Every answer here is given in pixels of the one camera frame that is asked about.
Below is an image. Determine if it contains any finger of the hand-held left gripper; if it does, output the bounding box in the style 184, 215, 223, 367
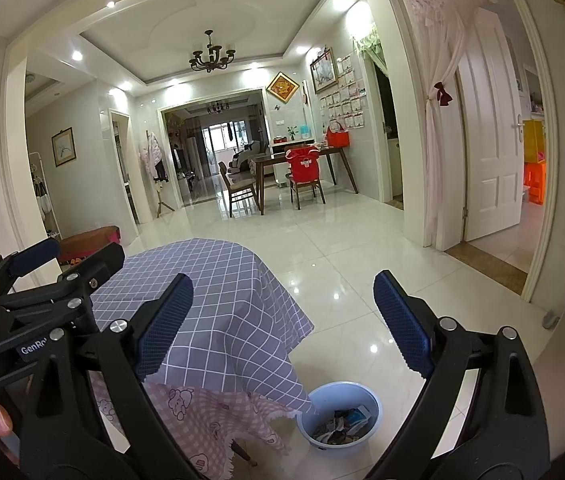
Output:
0, 237, 62, 307
0, 242, 126, 317

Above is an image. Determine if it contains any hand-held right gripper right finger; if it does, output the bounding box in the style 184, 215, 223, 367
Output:
362, 270, 550, 480

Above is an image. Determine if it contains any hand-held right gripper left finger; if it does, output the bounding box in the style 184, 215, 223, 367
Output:
17, 274, 203, 480

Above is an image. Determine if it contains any heap of wrappers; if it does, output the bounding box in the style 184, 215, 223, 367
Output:
311, 406, 374, 446

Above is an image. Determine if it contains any light blue plastic basin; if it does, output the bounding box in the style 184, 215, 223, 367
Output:
296, 381, 382, 451

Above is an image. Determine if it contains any brown padded bench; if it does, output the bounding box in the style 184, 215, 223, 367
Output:
57, 226, 122, 264

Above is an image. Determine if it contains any white shelf rack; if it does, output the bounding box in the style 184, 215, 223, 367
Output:
27, 151, 63, 241

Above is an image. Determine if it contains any blue checked tablecloth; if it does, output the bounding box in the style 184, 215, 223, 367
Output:
90, 238, 318, 416

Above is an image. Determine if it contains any wooden coat stand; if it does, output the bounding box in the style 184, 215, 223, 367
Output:
140, 130, 176, 218

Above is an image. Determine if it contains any pink printed cloth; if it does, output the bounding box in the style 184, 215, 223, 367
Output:
90, 375, 293, 480

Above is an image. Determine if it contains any pink white jacket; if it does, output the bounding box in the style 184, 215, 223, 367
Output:
141, 132, 168, 181

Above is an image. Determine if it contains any wooden table leg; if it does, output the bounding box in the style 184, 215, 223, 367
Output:
230, 437, 253, 463

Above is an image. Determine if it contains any wooden chair with grey seat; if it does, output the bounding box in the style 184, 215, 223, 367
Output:
218, 161, 259, 218

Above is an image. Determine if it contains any wooden chair with red shirt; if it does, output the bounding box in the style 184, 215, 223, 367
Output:
285, 145, 327, 210

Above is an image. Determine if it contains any pink sheer curtain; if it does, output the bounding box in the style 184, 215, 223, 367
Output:
402, 0, 503, 248

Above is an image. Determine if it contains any white panelled door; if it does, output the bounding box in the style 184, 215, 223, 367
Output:
457, 7, 525, 243

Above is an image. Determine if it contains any red shirt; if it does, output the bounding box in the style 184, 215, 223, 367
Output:
286, 145, 320, 181

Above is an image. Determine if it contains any orange plastic stool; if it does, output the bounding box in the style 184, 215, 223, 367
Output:
522, 162, 545, 206

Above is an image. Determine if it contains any white sideboard cabinet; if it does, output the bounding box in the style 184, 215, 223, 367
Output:
268, 137, 313, 186

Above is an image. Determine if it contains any red bag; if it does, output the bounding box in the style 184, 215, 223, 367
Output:
325, 120, 351, 148

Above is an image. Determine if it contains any dark wooden dining table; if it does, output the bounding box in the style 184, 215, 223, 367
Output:
252, 146, 359, 216

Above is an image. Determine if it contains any yellow plastic item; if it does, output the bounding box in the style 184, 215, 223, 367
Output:
523, 120, 547, 163

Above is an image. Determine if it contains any large black chandelier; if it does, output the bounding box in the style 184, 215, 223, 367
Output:
190, 30, 236, 73

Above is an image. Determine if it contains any green door valance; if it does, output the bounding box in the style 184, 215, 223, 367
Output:
352, 27, 388, 78

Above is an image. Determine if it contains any small framed wall picture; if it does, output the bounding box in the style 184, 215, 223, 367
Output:
51, 127, 77, 167

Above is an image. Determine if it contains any group of paper wall certificates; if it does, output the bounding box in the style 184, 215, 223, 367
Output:
319, 55, 368, 131

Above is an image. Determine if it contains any red gold diamond wall decoration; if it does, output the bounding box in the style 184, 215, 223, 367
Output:
266, 71, 299, 101

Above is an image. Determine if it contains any wide framed wall picture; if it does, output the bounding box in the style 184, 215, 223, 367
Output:
311, 47, 339, 94

